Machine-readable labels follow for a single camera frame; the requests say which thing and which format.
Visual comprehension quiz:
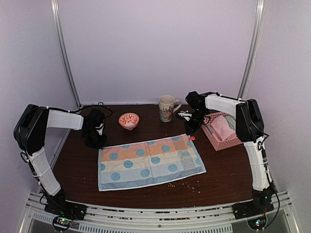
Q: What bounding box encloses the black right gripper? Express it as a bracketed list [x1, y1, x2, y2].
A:
[185, 108, 209, 134]

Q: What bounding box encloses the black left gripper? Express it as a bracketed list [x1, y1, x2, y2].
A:
[83, 129, 107, 149]

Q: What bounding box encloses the large pink towel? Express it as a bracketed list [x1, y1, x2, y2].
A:
[210, 116, 237, 141]

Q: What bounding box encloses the blue patterned cloth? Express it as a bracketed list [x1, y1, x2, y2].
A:
[98, 134, 207, 191]

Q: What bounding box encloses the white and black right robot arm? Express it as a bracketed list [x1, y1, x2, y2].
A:
[184, 91, 275, 215]

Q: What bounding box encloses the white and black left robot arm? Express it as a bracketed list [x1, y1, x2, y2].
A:
[13, 104, 111, 216]

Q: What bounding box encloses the white mug with coral pattern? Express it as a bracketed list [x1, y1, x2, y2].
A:
[158, 95, 182, 123]

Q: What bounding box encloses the pink perforated plastic basket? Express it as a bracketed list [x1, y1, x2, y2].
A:
[201, 112, 242, 151]

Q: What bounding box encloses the red and white patterned bowl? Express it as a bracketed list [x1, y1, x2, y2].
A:
[119, 113, 139, 130]

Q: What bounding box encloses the grey-green folded towel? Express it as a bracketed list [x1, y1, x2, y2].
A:
[225, 115, 236, 130]

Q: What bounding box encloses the left round circuit board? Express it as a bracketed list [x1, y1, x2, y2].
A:
[52, 216, 73, 232]

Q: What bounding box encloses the round circuit board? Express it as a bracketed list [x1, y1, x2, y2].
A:
[247, 216, 267, 231]
[52, 216, 73, 232]

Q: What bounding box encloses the right round circuit board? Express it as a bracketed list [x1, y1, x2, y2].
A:
[247, 216, 267, 231]

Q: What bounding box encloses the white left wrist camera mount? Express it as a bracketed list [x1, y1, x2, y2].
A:
[95, 123, 105, 135]

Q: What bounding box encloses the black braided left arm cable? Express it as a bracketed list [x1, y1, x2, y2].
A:
[70, 103, 114, 122]

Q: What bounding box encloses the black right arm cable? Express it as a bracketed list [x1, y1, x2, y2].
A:
[255, 116, 284, 229]

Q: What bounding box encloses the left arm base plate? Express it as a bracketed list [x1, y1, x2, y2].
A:
[44, 201, 87, 220]

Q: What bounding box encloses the aluminium right corner post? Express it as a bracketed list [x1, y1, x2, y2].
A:
[238, 0, 266, 99]

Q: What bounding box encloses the aluminium corner post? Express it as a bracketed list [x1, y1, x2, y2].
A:
[51, 0, 81, 107]
[238, 0, 266, 99]

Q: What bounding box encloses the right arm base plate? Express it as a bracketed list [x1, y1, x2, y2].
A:
[232, 200, 274, 219]

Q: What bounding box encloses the aluminium left corner post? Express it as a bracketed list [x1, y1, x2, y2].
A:
[51, 0, 81, 107]

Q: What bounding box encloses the aluminium front rail frame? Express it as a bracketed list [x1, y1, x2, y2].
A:
[18, 192, 300, 233]

